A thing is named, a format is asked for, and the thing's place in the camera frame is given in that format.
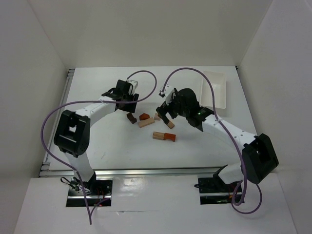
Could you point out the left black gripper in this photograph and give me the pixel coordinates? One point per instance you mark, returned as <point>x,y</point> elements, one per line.
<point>127,104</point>

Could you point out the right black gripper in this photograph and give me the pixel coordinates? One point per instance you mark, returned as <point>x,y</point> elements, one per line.
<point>168,108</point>

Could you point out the dark brown notched block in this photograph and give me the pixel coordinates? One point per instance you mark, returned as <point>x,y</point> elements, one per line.
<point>131,118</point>

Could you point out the long light wood block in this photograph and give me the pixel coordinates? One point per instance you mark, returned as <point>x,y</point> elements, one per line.
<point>146,122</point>

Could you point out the orange arch block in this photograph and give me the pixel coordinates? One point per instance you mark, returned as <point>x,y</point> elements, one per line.
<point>168,136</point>

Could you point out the striped light wood block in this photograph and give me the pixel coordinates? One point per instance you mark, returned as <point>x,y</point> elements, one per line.
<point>158,136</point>

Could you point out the white plastic bin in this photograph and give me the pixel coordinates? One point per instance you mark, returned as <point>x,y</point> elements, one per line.
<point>218,82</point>

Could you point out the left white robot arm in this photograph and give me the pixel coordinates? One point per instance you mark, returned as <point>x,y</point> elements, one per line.
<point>73,132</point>

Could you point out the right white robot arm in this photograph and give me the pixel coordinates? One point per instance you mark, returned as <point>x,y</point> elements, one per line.
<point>258,154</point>

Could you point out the small light square block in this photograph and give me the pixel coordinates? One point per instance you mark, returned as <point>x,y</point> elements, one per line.
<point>156,117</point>

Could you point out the tan rectangular block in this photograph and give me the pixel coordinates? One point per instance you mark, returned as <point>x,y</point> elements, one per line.
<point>170,125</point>

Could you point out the reddish brown wedge block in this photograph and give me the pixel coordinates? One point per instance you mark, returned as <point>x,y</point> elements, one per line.
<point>144,116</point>

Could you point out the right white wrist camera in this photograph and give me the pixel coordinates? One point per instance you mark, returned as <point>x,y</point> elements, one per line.
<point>167,92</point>

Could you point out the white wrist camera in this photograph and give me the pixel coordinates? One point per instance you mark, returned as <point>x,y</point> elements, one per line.
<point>133,85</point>
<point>167,92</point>

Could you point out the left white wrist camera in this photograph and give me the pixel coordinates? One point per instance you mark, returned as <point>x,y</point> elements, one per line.
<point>133,85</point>

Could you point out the aluminium front rail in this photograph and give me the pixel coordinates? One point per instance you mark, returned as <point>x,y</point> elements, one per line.
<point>137,172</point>

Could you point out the aluminium rail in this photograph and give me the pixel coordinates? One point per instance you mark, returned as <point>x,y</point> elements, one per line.
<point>63,99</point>
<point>137,172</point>

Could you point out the aluminium left rail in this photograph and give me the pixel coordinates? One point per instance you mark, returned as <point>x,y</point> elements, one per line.
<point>63,99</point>

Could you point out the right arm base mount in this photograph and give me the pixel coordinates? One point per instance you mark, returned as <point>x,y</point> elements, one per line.
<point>214,191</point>

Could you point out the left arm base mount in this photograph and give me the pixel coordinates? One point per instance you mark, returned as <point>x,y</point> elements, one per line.
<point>75,198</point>

